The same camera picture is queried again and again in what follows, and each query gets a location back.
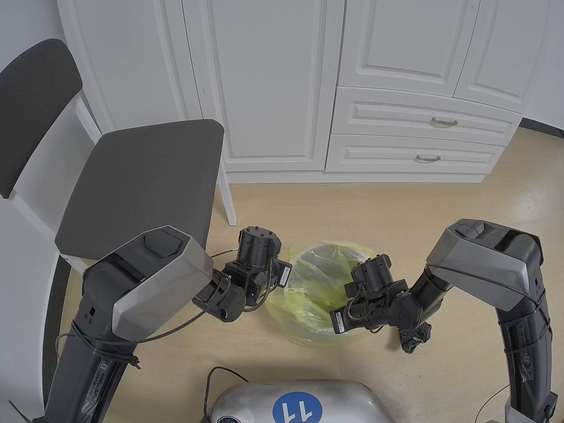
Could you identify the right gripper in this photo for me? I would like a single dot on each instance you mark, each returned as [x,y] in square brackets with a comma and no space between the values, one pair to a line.
[341,322]

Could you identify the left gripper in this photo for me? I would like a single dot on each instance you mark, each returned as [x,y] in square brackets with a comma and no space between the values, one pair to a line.
[284,276]

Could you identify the yellow plastic bag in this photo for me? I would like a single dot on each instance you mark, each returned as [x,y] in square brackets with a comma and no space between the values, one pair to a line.
[304,306]

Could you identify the black plastic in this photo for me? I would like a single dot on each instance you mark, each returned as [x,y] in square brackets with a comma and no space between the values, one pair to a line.
[414,342]

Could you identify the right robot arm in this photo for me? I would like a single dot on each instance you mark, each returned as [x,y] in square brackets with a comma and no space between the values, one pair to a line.
[484,258]

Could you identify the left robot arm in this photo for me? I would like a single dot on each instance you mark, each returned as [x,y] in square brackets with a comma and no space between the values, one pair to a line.
[154,276]

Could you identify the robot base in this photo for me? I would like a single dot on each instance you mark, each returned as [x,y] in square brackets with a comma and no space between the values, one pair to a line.
[299,403]

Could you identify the grey trash bin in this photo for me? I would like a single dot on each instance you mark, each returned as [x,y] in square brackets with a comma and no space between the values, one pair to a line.
[308,249]

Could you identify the dark grey white chair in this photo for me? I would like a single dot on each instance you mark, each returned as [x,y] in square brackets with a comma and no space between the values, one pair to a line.
[145,179]

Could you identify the white wardrobe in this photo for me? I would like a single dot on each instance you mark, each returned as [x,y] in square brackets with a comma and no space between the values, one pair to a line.
[273,60]

